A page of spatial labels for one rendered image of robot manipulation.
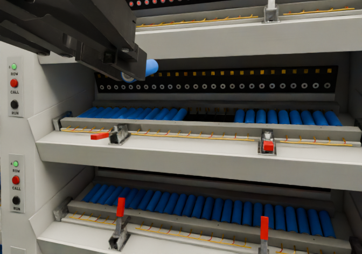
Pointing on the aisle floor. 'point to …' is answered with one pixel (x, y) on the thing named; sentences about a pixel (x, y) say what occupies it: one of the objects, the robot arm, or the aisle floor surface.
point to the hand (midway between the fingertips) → (115, 56)
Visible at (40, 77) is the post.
